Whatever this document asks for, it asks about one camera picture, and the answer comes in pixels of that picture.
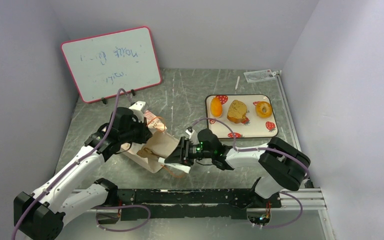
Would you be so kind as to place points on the yellow fake doughnut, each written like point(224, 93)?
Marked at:
point(263, 109)

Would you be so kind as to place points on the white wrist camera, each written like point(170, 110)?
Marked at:
point(190, 131)
point(139, 108)

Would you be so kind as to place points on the yellow fake bread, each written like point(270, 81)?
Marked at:
point(237, 112)

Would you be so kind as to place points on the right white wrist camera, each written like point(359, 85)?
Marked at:
point(190, 131)

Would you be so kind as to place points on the white card on table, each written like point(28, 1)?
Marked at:
point(260, 76)

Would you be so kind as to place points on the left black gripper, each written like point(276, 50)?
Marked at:
point(145, 133)

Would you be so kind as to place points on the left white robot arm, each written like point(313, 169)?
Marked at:
point(42, 214)

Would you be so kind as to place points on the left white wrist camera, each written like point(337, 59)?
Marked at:
point(139, 108)

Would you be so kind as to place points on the paper bag with orange handles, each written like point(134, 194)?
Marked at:
point(160, 145)

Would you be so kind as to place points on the red framed whiteboard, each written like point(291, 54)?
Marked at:
point(100, 65)

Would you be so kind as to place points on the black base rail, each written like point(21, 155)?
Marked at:
point(235, 203)

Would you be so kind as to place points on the orange fake bread piece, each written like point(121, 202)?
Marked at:
point(216, 108)

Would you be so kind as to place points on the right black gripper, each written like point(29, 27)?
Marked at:
point(183, 151)

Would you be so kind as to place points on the strawberry print tray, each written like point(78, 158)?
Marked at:
point(241, 129)

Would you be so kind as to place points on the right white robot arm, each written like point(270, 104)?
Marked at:
point(285, 167)

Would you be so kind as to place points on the small white stick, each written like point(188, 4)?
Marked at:
point(237, 83)

